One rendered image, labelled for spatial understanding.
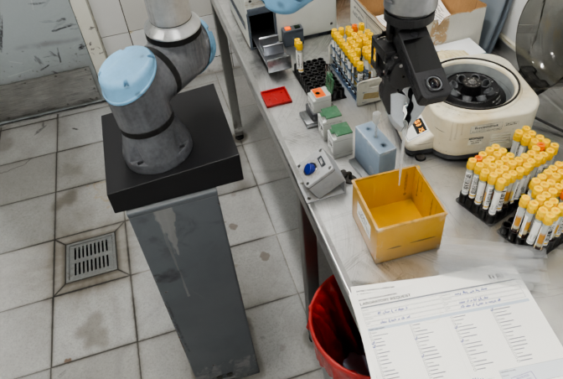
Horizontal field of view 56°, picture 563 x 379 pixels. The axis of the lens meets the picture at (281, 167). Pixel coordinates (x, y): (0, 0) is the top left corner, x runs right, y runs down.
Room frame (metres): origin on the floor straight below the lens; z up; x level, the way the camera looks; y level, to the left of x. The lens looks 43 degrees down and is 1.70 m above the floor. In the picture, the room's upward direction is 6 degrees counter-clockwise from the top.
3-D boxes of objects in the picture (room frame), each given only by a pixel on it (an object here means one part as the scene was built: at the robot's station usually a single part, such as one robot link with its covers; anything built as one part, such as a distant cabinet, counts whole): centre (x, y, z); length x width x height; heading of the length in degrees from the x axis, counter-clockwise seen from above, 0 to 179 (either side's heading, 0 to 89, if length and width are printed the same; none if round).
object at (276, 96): (1.14, -0.01, 0.88); 0.07 x 0.07 x 0.01; 12
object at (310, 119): (1.04, -0.11, 0.89); 0.09 x 0.05 x 0.04; 105
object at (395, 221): (0.66, -0.21, 0.93); 0.13 x 0.13 x 0.10; 10
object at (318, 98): (1.04, -0.11, 0.92); 0.05 x 0.04 x 0.06; 104
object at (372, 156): (0.83, -0.20, 0.92); 0.10 x 0.07 x 0.10; 19
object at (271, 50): (1.34, 0.00, 0.92); 0.21 x 0.07 x 0.05; 12
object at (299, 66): (1.18, -0.12, 0.93); 0.17 x 0.09 x 0.11; 13
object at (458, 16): (1.32, -0.41, 0.95); 0.29 x 0.25 x 0.15; 102
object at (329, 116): (0.97, -0.12, 0.91); 0.05 x 0.04 x 0.07; 102
